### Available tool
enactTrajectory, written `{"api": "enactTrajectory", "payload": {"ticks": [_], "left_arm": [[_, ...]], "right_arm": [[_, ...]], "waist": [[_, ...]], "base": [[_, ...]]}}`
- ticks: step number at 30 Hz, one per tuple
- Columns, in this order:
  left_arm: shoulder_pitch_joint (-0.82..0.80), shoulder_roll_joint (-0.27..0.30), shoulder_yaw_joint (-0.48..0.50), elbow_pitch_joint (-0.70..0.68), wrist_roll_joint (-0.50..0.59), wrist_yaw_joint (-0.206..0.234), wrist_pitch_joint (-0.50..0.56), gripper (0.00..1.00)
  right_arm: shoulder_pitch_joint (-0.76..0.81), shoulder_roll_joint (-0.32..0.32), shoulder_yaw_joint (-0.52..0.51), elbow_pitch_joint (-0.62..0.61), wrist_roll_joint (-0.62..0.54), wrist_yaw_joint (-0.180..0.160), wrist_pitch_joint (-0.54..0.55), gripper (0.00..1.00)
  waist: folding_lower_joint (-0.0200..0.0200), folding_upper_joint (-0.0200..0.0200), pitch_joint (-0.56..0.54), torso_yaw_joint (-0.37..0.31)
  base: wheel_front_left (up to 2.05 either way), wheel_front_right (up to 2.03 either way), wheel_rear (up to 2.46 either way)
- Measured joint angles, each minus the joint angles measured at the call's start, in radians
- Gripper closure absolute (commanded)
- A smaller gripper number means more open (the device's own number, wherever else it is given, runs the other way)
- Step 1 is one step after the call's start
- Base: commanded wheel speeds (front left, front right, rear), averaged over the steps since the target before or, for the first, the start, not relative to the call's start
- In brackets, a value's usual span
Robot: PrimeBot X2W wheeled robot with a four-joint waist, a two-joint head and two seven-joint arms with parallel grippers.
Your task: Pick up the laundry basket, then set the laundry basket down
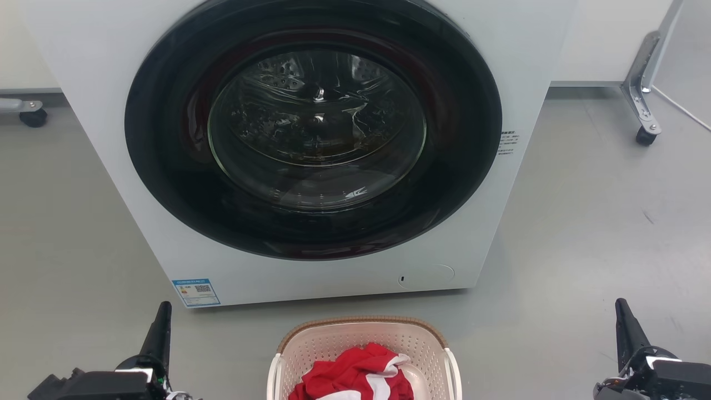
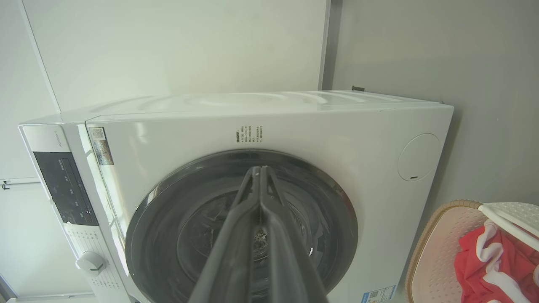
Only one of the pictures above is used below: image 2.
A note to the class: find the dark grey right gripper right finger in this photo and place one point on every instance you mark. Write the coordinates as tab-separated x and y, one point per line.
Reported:
290	261

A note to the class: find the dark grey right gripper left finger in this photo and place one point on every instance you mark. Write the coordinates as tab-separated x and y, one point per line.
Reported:
229	252

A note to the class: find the beige perforated laundry basket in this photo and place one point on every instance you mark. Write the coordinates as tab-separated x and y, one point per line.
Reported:
438	252

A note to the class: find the round dark glass washer door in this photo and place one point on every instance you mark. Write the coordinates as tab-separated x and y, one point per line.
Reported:
168	219

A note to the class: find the blue energy label sticker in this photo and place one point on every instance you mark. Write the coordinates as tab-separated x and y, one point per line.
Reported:
380	294

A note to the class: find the black printed text label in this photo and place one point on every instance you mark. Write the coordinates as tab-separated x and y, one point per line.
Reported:
249	134

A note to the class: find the white front-load washing machine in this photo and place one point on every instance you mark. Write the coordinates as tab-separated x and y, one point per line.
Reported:
337	134

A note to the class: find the white washer dial knob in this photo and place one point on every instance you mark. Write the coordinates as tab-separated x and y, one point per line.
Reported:
90	264

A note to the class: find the round white filter cover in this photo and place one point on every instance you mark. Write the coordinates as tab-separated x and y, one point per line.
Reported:
419	157

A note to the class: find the silver rectangular sticker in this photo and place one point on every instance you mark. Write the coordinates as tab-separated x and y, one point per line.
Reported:
101	147

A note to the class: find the black washer control panel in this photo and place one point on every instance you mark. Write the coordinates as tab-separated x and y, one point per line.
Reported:
67	189

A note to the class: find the red and white garment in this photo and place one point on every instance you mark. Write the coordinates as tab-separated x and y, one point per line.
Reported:
473	269

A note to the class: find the white rail with black clip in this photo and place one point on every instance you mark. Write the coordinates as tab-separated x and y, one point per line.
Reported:
21	182

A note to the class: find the grey partition post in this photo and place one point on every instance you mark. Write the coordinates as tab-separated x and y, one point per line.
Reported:
329	42

